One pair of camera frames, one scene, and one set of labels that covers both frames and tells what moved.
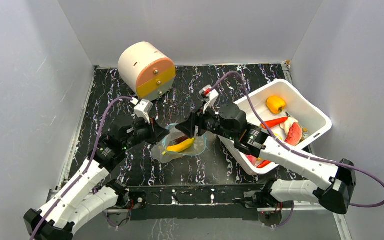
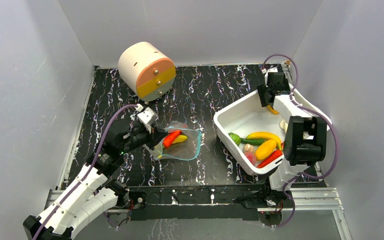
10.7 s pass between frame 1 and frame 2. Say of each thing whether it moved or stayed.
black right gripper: moved
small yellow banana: moved
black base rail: stayed
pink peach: stayed
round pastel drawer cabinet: stayed
